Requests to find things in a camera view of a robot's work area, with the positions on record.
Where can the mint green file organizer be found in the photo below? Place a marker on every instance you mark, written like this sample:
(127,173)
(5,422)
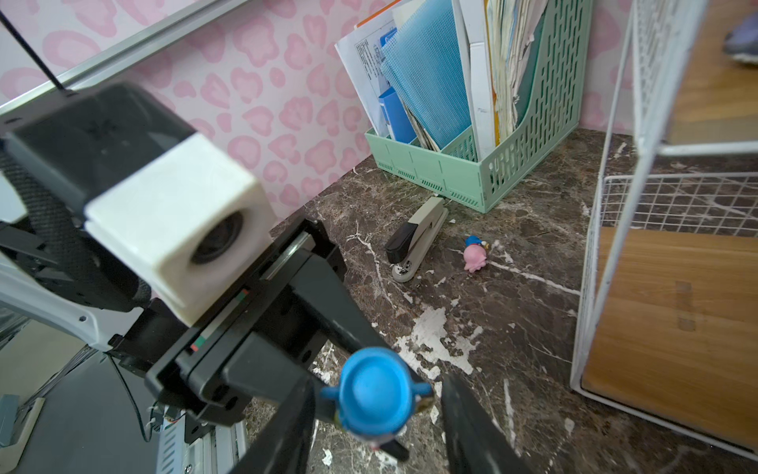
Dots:
(553,88)

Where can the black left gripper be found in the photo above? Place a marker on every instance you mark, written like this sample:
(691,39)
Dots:
(259,340)

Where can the white wire wooden shelf rack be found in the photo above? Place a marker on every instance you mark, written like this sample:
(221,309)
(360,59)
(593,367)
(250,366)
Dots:
(667,326)

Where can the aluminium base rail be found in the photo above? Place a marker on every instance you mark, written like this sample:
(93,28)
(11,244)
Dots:
(188,446)

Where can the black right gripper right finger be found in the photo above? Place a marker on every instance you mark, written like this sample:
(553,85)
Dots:
(473,443)

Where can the papers and folders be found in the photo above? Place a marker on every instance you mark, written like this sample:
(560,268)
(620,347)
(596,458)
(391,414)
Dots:
(428,72)

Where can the blue Doraemon figurine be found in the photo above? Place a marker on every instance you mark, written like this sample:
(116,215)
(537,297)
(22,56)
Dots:
(376,397)

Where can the aluminium frame profile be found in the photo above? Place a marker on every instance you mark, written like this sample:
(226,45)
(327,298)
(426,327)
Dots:
(148,42)

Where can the large purple Kuromi doll figurine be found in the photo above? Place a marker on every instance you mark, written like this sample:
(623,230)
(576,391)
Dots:
(740,44)

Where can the beige black stapler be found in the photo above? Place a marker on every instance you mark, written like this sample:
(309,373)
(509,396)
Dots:
(408,246)

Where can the pink octopus blue hat figurine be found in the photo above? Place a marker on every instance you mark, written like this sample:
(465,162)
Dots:
(475,254)

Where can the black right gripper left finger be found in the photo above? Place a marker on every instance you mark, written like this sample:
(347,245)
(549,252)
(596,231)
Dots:
(284,444)

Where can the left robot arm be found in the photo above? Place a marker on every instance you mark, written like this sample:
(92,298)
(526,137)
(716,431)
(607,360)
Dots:
(37,284)

